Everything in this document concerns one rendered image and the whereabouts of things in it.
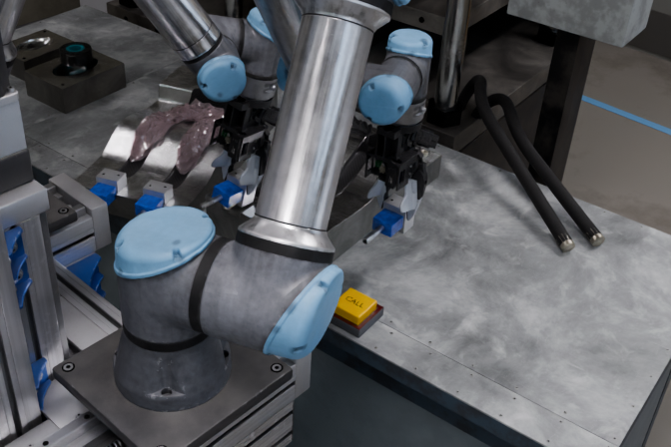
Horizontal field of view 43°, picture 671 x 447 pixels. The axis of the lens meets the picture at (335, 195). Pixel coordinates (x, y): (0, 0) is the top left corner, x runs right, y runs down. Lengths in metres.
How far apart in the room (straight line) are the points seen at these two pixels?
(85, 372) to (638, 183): 2.89
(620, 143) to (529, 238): 2.18
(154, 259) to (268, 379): 0.26
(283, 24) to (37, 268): 0.46
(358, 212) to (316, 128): 0.78
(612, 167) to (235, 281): 2.96
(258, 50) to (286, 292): 0.64
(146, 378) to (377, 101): 0.54
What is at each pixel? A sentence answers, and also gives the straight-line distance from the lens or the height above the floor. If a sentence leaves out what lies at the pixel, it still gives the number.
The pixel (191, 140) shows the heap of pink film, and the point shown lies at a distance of 1.89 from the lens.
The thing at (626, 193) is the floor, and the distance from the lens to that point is 3.65.
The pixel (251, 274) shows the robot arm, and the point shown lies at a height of 1.26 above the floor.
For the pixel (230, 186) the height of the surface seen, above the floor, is 0.94.
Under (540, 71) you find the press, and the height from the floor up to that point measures 0.78.
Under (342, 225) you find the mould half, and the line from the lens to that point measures 1.69.
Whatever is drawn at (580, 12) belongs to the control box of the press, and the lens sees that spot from 2.13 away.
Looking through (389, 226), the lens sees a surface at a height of 0.94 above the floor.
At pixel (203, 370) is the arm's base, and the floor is 1.08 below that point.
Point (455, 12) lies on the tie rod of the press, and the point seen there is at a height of 1.09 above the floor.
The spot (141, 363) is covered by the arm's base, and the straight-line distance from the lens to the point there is 1.09.
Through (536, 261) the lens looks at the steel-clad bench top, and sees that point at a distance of 1.80.
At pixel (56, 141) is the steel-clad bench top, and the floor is 0.80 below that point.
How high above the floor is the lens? 1.87
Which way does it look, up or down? 34 degrees down
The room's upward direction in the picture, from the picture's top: 4 degrees clockwise
